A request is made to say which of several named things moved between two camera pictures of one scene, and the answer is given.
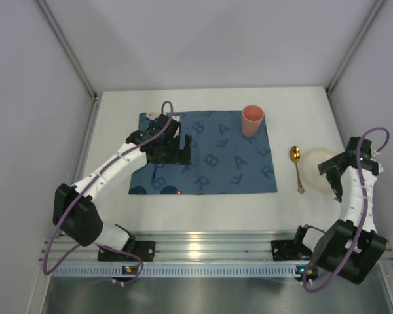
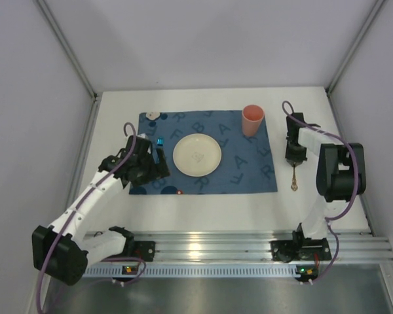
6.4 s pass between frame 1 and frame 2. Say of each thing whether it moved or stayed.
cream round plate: moved
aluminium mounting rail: stayed
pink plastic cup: stayed
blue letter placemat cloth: stayed
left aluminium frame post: stayed
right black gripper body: moved
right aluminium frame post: stayed
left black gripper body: moved
